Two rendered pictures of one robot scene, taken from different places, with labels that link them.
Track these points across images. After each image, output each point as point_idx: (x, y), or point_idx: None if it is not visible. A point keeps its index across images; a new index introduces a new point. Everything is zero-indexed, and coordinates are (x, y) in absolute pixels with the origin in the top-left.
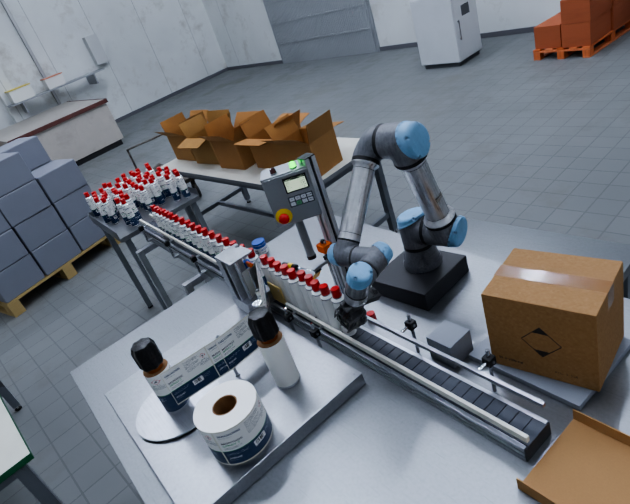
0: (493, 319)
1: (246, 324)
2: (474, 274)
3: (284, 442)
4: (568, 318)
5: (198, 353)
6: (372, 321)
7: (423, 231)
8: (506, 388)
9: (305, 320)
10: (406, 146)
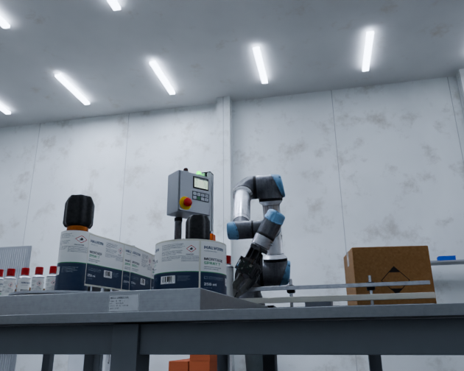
0: (360, 269)
1: (147, 260)
2: None
3: (242, 301)
4: (412, 252)
5: (118, 245)
6: (257, 287)
7: (263, 267)
8: (398, 283)
9: None
10: (280, 180)
